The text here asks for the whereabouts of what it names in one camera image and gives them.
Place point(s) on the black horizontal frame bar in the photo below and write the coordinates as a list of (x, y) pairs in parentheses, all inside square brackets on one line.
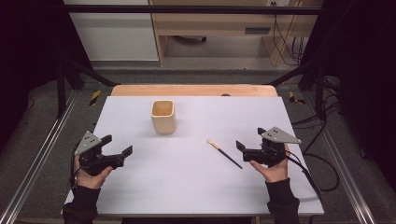
[(186, 9)]

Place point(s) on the wooden table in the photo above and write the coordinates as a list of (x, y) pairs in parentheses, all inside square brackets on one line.
[(193, 90)]

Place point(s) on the white cabinet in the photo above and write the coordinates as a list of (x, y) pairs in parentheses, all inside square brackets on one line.
[(115, 34)]

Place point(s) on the white table cover sheet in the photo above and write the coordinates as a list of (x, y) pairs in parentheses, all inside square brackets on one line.
[(186, 180)]

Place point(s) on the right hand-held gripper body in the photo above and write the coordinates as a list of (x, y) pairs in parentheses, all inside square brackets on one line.
[(267, 154)]

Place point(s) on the black curtain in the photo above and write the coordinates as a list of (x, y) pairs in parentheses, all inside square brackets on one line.
[(364, 62), (28, 46)]

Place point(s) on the black metal frame stand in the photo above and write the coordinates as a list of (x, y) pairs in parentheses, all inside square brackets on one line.
[(60, 93), (320, 93)]

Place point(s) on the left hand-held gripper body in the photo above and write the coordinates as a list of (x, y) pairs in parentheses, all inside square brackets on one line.
[(93, 160)]

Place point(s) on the person's left hand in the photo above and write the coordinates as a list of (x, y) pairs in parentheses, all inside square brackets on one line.
[(90, 181)]

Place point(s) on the person's right hand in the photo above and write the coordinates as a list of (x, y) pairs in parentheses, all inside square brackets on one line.
[(276, 172)]

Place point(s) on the beige square wooden cup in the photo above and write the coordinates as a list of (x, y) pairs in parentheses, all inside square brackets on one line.
[(163, 119)]

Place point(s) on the aluminium floor rail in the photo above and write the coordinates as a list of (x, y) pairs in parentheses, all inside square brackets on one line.
[(348, 174), (34, 174)]

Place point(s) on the light wooden desk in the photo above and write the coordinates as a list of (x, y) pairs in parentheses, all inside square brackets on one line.
[(214, 23)]

